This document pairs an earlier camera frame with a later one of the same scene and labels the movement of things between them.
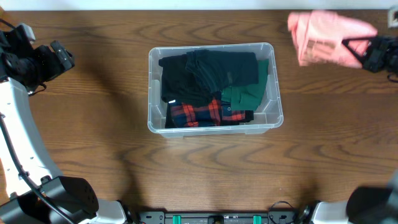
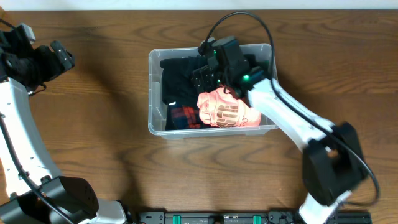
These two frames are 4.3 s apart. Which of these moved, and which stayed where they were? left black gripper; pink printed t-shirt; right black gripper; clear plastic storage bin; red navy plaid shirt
Moved: right black gripper; pink printed t-shirt
Stayed: clear plastic storage bin; red navy plaid shirt; left black gripper
